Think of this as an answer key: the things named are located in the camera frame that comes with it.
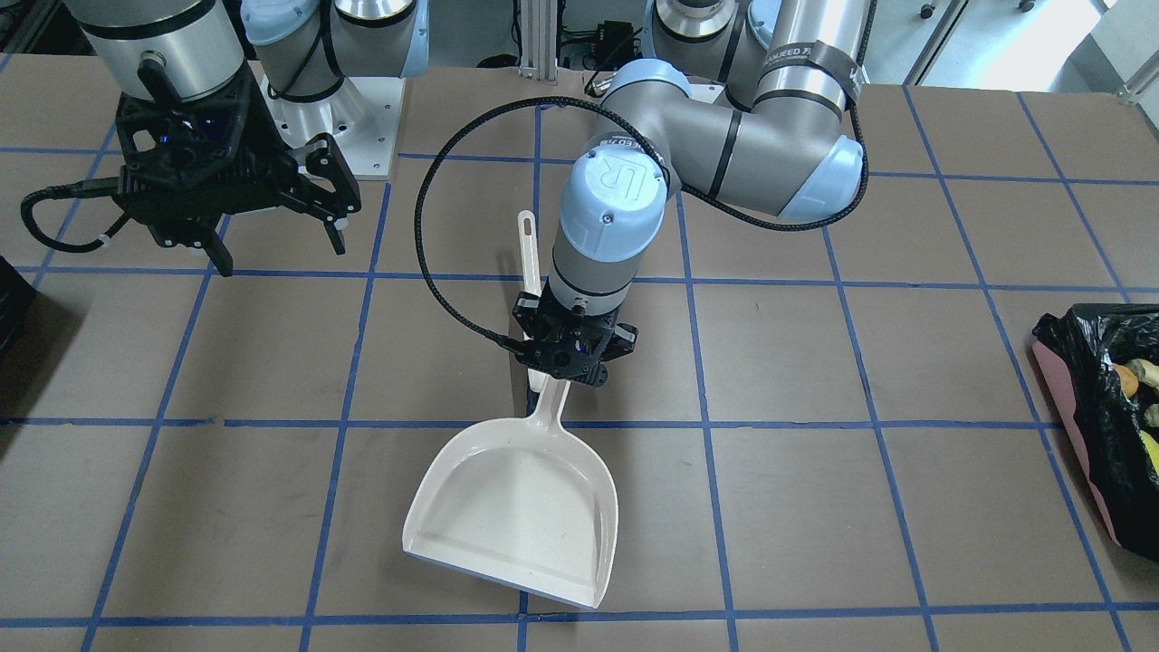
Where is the aluminium frame post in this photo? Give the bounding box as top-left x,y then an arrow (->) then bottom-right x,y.
518,0 -> 560,83

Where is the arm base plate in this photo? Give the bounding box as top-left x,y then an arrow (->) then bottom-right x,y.
265,76 -> 407,181

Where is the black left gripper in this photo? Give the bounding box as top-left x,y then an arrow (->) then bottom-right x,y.
512,290 -> 637,388

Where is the black lined bin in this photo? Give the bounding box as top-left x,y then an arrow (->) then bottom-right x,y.
1032,302 -> 1158,561
1,256 -> 37,356

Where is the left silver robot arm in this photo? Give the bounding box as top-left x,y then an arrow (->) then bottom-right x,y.
506,1 -> 875,387

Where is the silver cable connector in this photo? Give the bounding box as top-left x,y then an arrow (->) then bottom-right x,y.
583,72 -> 615,98

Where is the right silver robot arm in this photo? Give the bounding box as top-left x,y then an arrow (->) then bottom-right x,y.
21,1 -> 430,276

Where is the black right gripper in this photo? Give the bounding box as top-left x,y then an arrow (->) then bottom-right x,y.
112,69 -> 363,277

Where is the white plastic dustpan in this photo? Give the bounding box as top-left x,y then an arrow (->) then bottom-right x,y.
401,379 -> 619,609

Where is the yellow green sponge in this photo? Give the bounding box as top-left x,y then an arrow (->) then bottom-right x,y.
1138,428 -> 1159,474

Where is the white hand brush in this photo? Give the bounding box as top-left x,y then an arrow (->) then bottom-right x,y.
517,210 -> 547,413

